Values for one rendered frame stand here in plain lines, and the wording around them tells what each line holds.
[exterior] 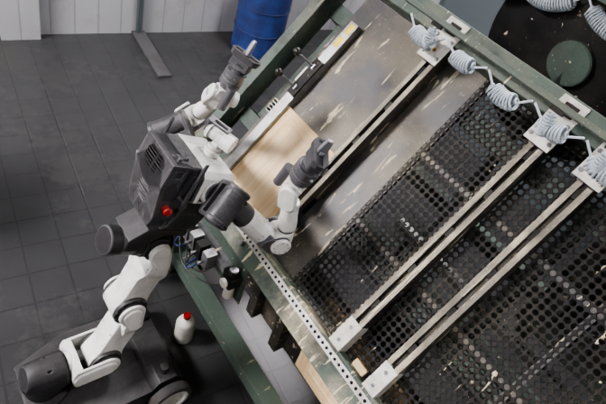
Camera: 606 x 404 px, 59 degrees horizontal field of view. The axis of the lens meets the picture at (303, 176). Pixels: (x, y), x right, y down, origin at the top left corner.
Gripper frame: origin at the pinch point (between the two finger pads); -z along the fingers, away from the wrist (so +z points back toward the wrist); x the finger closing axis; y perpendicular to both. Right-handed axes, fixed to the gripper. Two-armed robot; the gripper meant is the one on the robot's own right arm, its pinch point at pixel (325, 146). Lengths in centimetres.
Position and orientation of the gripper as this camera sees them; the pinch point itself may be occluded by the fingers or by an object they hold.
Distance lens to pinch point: 167.7
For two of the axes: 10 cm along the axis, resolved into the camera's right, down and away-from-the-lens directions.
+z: -4.6, 5.5, 7.0
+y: 8.9, 3.1, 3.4
